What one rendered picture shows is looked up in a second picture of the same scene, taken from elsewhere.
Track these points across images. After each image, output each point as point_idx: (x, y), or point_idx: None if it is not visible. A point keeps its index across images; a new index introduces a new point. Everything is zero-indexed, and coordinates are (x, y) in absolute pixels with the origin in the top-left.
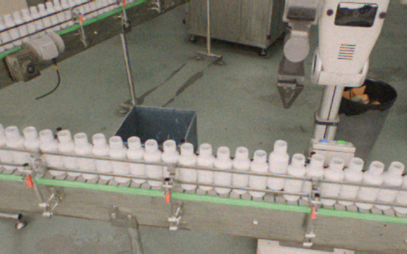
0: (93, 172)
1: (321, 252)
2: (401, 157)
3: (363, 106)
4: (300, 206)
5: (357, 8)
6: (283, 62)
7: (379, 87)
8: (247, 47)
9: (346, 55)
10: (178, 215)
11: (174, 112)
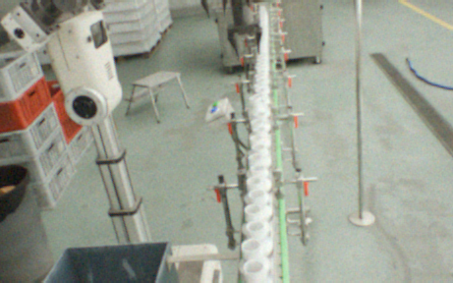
0: (277, 261)
1: (205, 263)
2: (47, 226)
3: (21, 187)
4: (277, 141)
5: (98, 28)
6: (247, 17)
7: None
8: None
9: (109, 75)
10: (288, 233)
11: (52, 279)
